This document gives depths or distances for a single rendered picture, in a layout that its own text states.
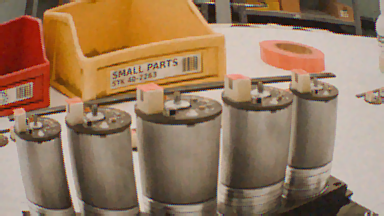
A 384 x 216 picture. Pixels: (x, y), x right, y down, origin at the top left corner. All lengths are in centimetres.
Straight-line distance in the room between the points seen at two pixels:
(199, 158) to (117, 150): 3
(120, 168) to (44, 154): 3
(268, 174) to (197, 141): 3
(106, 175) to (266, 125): 5
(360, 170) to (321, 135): 10
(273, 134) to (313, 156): 3
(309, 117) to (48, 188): 10
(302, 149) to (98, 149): 8
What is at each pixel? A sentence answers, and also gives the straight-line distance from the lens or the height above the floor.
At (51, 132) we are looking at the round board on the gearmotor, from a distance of 25.
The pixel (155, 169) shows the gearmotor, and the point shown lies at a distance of 27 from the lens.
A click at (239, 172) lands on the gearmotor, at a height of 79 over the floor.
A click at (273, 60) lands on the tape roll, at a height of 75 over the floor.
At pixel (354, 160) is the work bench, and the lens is 40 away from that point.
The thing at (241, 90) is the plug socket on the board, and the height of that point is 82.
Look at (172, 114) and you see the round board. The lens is 26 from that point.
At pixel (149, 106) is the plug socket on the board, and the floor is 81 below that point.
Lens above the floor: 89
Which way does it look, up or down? 16 degrees down
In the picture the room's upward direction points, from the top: straight up
